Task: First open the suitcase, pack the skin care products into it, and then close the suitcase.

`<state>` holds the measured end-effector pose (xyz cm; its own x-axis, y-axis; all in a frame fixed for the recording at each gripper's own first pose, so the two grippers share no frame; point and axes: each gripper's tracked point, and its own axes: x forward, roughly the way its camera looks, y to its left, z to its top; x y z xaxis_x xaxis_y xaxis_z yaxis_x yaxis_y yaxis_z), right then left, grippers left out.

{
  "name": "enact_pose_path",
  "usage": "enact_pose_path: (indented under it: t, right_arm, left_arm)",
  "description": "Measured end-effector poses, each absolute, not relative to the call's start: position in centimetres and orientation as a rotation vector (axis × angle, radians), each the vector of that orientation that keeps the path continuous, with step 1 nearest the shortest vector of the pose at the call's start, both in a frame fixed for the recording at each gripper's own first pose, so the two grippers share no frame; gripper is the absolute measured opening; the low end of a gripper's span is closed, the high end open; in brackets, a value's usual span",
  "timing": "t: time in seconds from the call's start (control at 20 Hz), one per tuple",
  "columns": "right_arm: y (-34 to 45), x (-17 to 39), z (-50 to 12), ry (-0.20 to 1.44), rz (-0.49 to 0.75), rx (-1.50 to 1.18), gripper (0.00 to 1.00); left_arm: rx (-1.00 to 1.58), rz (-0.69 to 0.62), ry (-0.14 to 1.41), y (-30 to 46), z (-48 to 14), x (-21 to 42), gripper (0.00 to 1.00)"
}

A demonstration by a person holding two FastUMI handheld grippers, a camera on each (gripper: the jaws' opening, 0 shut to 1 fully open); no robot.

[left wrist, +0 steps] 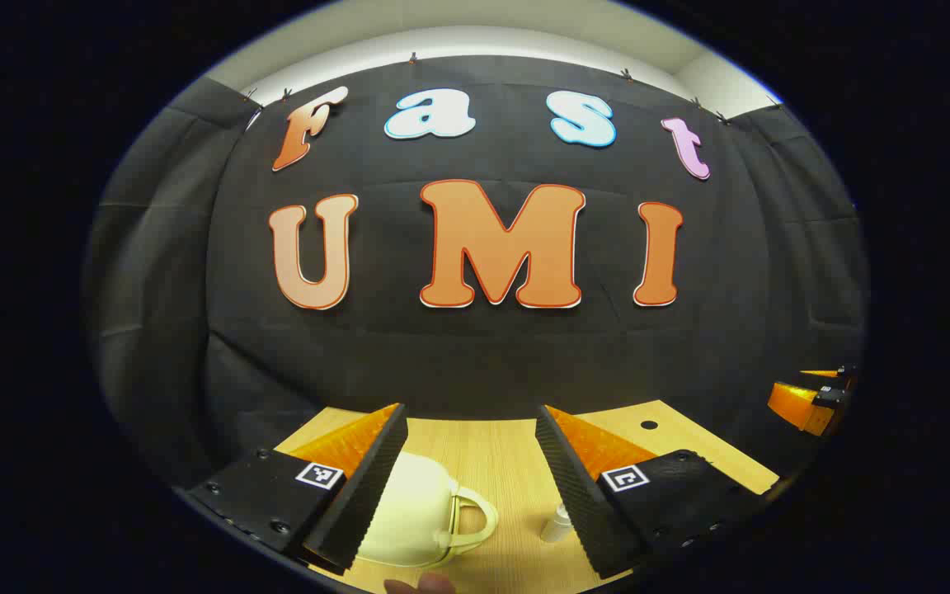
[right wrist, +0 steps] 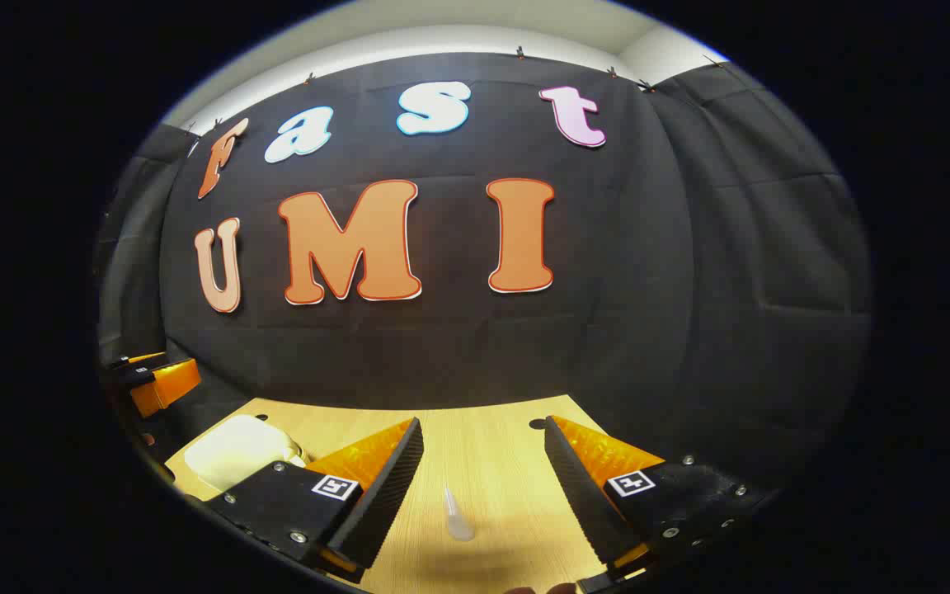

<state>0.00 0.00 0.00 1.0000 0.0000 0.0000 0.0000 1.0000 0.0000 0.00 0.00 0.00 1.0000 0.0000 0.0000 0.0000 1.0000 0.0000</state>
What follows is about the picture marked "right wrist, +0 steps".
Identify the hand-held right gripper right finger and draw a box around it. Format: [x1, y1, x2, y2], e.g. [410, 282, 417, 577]
[543, 415, 774, 578]

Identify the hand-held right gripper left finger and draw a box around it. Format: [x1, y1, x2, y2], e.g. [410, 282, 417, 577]
[207, 417, 426, 585]

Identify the white squeeze tube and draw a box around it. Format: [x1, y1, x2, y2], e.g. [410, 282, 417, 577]
[442, 486, 477, 544]

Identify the pale yellow suitcase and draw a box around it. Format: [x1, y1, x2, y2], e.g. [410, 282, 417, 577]
[184, 414, 312, 497]

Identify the black backdrop cloth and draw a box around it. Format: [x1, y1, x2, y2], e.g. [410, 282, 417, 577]
[96, 51, 873, 496]

